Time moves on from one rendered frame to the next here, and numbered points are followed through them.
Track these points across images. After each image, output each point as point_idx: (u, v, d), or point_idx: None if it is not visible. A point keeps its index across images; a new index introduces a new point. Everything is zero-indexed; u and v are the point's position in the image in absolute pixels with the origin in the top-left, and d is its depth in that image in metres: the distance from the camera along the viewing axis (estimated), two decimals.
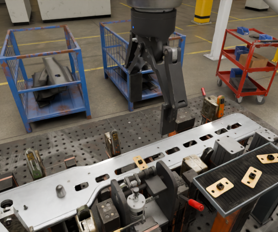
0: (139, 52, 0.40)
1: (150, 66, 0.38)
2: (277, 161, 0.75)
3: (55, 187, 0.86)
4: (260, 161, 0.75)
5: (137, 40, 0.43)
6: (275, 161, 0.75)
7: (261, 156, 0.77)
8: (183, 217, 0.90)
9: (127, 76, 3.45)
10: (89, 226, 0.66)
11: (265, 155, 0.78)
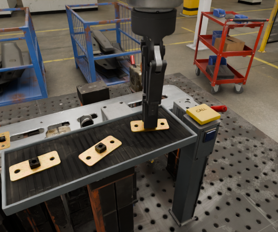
0: (142, 51, 0.40)
1: (143, 63, 0.40)
2: (157, 129, 0.48)
3: None
4: (131, 129, 0.48)
5: None
6: (154, 128, 0.48)
7: (136, 123, 0.50)
8: (50, 215, 0.63)
9: (96, 64, 3.18)
10: None
11: None
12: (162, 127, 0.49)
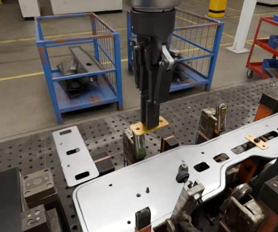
0: (141, 53, 0.40)
1: (145, 64, 0.40)
2: (159, 127, 0.49)
3: (170, 168, 0.71)
4: (134, 133, 0.47)
5: None
6: (156, 127, 0.49)
7: (136, 125, 0.49)
8: None
9: None
10: (258, 210, 0.52)
11: (143, 123, 0.50)
12: (162, 124, 0.50)
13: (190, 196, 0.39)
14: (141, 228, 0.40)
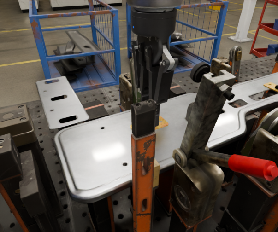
0: (141, 53, 0.40)
1: (146, 64, 0.40)
2: (159, 127, 0.49)
3: (177, 112, 0.58)
4: None
5: None
6: (156, 127, 0.49)
7: None
8: None
9: None
10: None
11: None
12: (162, 124, 0.50)
13: (214, 85, 0.26)
14: (140, 136, 0.26)
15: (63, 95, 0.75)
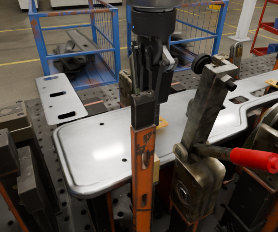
0: (141, 53, 0.40)
1: (146, 64, 0.40)
2: (159, 127, 0.49)
3: (177, 108, 0.58)
4: None
5: None
6: (156, 127, 0.49)
7: None
8: None
9: None
10: None
11: None
12: (162, 124, 0.50)
13: (216, 76, 0.25)
14: (140, 128, 0.26)
15: (62, 92, 0.74)
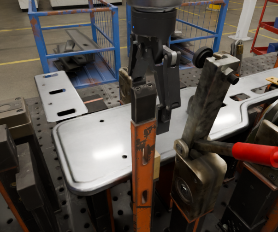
0: (140, 52, 0.40)
1: (149, 66, 0.39)
2: None
3: None
4: None
5: (137, 42, 0.43)
6: None
7: None
8: None
9: None
10: None
11: None
12: None
13: (218, 68, 0.25)
14: (140, 122, 0.25)
15: (62, 90, 0.73)
